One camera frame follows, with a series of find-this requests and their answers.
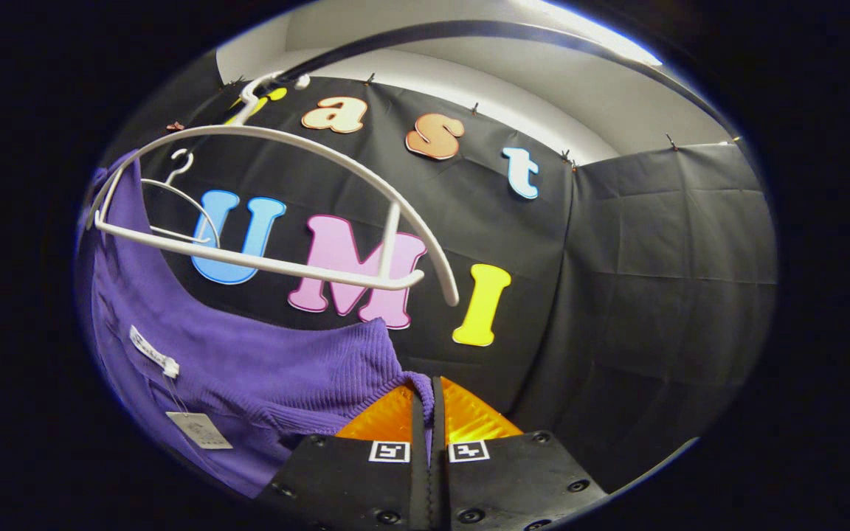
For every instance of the purple ribbed garment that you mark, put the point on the purple ribbed garment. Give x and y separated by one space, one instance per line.
248 369

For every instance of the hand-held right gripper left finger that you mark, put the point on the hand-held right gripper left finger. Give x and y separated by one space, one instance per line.
420 479

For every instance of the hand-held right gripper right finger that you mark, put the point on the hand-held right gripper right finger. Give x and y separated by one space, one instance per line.
440 479

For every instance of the black metal clothes rack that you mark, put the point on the black metal clothes rack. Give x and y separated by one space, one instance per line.
484 28

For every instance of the white plastic hanger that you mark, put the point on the white plastic hanger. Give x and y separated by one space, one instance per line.
389 243
176 174

